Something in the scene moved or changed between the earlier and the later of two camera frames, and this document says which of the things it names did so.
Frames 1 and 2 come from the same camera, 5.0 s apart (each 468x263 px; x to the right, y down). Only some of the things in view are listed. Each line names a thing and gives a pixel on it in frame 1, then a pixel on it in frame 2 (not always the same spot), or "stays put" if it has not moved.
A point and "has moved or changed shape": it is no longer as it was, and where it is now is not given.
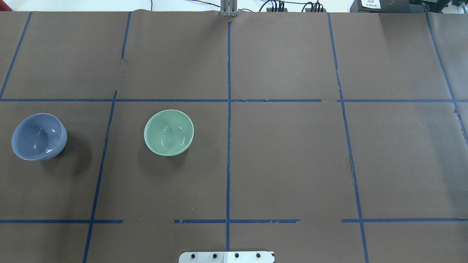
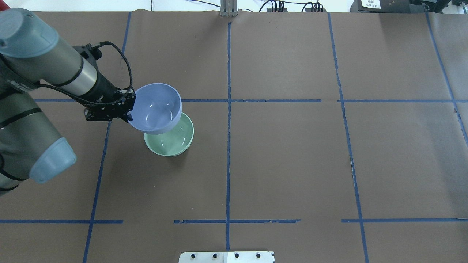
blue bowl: (39, 137) has moved or changed shape
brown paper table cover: (325, 137) stays put
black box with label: (387, 6) stays put
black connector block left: (270, 10) stays put
